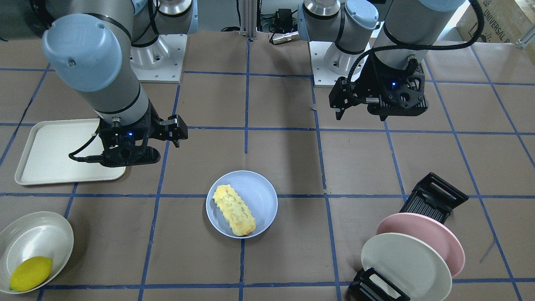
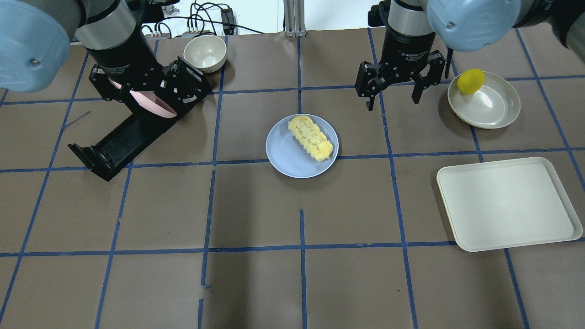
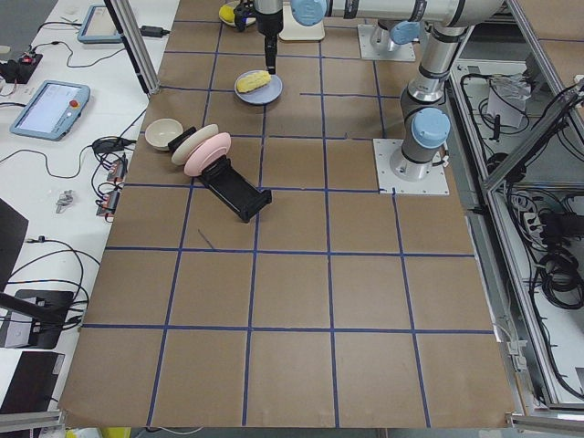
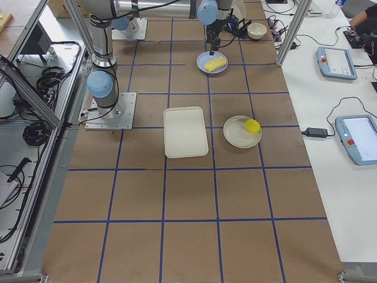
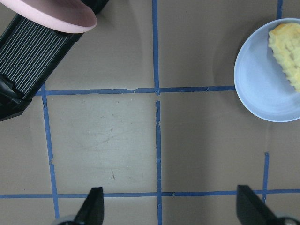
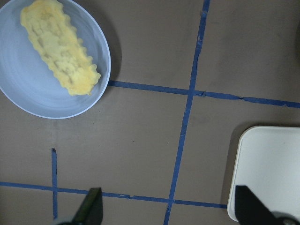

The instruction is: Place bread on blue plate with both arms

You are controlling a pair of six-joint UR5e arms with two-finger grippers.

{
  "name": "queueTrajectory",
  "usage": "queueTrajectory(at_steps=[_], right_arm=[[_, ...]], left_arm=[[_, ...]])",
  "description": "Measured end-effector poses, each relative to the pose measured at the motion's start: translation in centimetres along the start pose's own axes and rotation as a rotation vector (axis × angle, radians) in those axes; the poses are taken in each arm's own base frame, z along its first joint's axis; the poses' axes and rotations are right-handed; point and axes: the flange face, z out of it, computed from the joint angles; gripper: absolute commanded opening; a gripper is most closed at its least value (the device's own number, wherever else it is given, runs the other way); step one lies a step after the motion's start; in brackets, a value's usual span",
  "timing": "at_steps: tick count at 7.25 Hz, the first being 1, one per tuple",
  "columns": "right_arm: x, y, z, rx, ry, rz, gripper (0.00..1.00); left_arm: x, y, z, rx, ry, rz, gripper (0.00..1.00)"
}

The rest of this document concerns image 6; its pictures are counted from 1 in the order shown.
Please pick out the cream rectangular tray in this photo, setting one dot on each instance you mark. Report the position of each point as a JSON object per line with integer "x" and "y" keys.
{"x": 268, "y": 162}

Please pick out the blue plate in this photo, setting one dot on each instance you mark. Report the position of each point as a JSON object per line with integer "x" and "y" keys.
{"x": 27, "y": 81}

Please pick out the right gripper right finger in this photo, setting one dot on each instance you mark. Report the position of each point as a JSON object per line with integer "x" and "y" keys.
{"x": 249, "y": 210}

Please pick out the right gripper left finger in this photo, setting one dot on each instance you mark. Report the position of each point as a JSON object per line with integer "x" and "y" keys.
{"x": 90, "y": 211}

